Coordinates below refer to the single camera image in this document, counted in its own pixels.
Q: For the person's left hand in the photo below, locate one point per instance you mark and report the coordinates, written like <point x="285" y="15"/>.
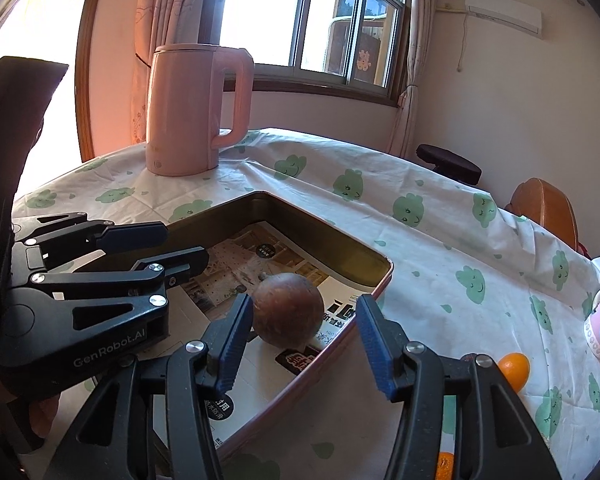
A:
<point x="42" y="417"/>

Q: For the sliding glass window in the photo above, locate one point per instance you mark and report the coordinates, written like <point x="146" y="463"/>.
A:
<point x="300" y="15"/>

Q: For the black round stool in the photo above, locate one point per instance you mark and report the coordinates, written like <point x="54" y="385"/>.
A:
<point x="450" y="162"/>

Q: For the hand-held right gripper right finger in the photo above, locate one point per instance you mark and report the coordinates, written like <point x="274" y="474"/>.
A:
<point x="380" y="355"/>

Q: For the small smooth orange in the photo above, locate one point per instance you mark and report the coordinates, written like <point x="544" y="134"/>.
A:
<point x="515" y="367"/>

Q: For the brown passion fruit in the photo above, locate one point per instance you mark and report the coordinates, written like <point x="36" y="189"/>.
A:
<point x="290" y="310"/>

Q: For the wooden door frame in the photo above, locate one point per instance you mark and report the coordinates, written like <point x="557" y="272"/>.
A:
<point x="85" y="85"/>

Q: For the pink floral curtain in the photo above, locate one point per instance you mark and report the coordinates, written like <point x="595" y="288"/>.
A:
<point x="170" y="5"/>

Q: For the beige lace curtain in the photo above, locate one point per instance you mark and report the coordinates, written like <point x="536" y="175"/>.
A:
<point x="422" y="35"/>

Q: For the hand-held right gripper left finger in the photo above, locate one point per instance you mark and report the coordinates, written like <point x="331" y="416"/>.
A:
<point x="230" y="350"/>

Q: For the pink flower window sticker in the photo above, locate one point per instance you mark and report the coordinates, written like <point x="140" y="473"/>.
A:
<point x="363" y="61"/>

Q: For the white green-cloud tablecloth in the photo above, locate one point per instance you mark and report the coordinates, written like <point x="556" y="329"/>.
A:
<point x="430" y="240"/>

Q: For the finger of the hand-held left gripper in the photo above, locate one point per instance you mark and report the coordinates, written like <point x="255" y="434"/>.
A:
<point x="135" y="236"/>
<point x="180" y="262"/>

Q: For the printed paper liner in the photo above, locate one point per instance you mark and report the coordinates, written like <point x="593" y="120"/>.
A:
<point x="260" y="405"/>

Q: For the white wall air conditioner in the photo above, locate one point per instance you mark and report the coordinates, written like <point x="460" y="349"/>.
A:
<point x="505" y="12"/>

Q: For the brown leather armchair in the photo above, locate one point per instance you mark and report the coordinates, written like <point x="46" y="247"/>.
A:
<point x="545" y="210"/>

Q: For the pink electric kettle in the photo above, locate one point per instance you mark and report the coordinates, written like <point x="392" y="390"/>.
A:
<point x="180" y="110"/>

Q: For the orange tangerine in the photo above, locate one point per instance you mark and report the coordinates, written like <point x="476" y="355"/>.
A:
<point x="445" y="467"/>

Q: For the rectangular metal tin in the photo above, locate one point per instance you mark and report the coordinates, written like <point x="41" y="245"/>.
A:
<point x="320" y="240"/>

